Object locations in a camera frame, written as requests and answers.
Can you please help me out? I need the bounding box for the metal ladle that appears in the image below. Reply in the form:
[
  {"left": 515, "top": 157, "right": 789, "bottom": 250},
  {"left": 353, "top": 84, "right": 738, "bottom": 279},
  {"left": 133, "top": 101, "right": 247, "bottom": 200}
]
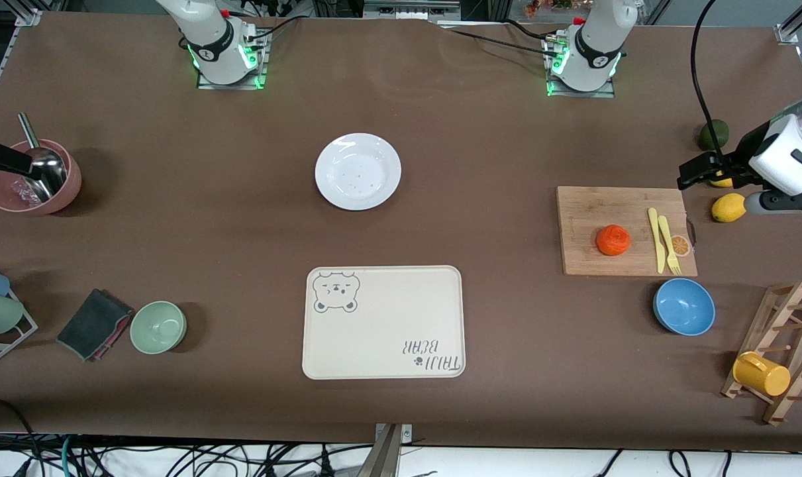
[{"left": 17, "top": 113, "right": 68, "bottom": 203}]

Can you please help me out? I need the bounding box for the dark green avocado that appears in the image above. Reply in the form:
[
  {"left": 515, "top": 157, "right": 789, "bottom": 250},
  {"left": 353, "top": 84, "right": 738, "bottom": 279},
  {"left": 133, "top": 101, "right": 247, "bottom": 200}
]
[{"left": 698, "top": 119, "right": 730, "bottom": 151}]

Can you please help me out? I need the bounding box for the white round plate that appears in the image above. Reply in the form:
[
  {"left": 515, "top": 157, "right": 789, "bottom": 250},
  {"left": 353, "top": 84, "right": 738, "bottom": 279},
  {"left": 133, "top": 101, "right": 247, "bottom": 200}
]
[{"left": 315, "top": 133, "right": 402, "bottom": 211}]

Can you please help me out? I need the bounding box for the yellow plastic fork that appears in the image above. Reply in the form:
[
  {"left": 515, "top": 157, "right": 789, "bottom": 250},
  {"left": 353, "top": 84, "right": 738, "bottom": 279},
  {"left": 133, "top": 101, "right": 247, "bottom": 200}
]
[{"left": 658, "top": 215, "right": 682, "bottom": 276}]

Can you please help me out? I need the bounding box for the aluminium frame rail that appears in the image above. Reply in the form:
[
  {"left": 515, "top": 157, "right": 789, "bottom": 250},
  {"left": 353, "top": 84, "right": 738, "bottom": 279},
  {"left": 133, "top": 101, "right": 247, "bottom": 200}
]
[
  {"left": 775, "top": 0, "right": 802, "bottom": 46},
  {"left": 0, "top": 7, "right": 42, "bottom": 127}
]

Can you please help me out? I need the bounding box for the pink bowl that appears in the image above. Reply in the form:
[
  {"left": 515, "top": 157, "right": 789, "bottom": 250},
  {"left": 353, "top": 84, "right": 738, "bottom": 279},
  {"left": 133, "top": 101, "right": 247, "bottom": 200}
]
[{"left": 0, "top": 139, "right": 82, "bottom": 215}]

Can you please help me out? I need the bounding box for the wooden mug rack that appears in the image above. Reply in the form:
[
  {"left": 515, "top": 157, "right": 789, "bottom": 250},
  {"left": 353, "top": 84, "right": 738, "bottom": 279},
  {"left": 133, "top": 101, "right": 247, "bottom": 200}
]
[{"left": 721, "top": 280, "right": 802, "bottom": 426}]

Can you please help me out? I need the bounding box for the wooden cutting board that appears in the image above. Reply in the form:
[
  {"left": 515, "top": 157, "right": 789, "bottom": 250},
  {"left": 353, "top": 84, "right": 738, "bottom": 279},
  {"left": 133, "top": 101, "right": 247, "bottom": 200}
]
[{"left": 556, "top": 186, "right": 698, "bottom": 277}]

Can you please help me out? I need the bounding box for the yellow mug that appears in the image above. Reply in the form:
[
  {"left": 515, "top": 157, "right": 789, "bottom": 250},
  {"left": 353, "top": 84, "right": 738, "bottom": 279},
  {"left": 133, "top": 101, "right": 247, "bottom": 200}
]
[{"left": 732, "top": 351, "right": 791, "bottom": 397}]

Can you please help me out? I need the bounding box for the black base cable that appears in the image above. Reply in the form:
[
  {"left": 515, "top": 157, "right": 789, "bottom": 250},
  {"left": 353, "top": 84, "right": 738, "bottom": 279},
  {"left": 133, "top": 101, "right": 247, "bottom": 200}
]
[
  {"left": 238, "top": 10, "right": 303, "bottom": 50},
  {"left": 437, "top": 19, "right": 564, "bottom": 60}
]

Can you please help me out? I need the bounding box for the blue bowl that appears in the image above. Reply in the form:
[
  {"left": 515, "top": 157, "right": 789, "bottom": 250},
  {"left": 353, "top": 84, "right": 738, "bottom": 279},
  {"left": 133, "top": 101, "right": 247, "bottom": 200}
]
[{"left": 653, "top": 278, "right": 717, "bottom": 337}]

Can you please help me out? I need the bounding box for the grey wire cup rack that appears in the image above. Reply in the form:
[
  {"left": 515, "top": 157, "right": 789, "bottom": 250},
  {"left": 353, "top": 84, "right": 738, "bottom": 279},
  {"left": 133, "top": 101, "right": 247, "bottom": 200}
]
[{"left": 0, "top": 262, "right": 38, "bottom": 369}]

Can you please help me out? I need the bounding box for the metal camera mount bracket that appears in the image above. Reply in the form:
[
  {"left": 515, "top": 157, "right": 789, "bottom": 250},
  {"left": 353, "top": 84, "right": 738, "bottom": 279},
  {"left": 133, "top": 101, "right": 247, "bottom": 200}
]
[{"left": 358, "top": 423, "right": 413, "bottom": 477}]

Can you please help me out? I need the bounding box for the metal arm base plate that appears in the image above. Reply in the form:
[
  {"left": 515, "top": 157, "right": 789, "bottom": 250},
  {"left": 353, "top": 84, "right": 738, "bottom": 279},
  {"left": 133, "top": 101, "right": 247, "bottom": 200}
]
[
  {"left": 546, "top": 36, "right": 617, "bottom": 99},
  {"left": 197, "top": 30, "right": 268, "bottom": 90}
]

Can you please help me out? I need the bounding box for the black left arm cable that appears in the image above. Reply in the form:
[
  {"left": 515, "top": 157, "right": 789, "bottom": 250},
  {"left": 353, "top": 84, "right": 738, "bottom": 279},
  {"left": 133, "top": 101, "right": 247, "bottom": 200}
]
[{"left": 690, "top": 0, "right": 729, "bottom": 163}]

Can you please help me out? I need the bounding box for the yellow plastic knife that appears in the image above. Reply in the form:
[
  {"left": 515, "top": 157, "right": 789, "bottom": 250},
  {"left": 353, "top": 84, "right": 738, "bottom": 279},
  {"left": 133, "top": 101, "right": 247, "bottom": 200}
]
[{"left": 648, "top": 207, "right": 667, "bottom": 274}]

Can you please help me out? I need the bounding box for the pale green bowl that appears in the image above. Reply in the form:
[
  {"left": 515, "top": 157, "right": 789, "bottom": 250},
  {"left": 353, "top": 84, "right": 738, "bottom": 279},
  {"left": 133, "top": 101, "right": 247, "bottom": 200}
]
[{"left": 130, "top": 301, "right": 187, "bottom": 355}]

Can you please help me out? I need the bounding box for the dark folded cloth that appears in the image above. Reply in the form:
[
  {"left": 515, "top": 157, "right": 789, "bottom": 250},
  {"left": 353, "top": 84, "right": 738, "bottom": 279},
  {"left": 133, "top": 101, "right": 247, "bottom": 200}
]
[{"left": 56, "top": 288, "right": 134, "bottom": 362}]

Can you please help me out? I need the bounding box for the cream bear print tray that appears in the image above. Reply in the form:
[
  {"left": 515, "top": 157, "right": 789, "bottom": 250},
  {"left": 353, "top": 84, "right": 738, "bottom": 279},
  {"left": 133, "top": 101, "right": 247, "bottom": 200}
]
[{"left": 302, "top": 266, "right": 466, "bottom": 380}]

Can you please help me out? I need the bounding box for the orange mandarin fruit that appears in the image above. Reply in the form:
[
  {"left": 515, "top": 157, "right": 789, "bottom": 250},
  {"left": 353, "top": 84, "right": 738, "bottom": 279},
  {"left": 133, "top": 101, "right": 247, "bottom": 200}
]
[{"left": 596, "top": 225, "right": 632, "bottom": 256}]

